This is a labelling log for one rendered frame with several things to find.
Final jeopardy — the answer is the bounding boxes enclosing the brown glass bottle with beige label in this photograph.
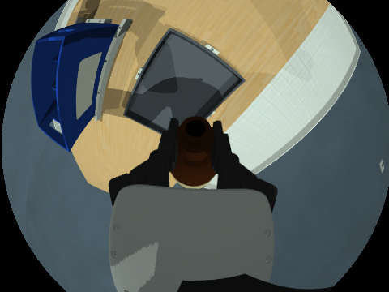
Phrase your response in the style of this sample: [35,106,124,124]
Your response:
[170,116,216,189]

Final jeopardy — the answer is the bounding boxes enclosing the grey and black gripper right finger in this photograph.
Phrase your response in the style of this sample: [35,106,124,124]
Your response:
[211,120,278,213]

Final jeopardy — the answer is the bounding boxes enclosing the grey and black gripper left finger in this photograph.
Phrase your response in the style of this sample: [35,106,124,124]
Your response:
[109,118,179,205]

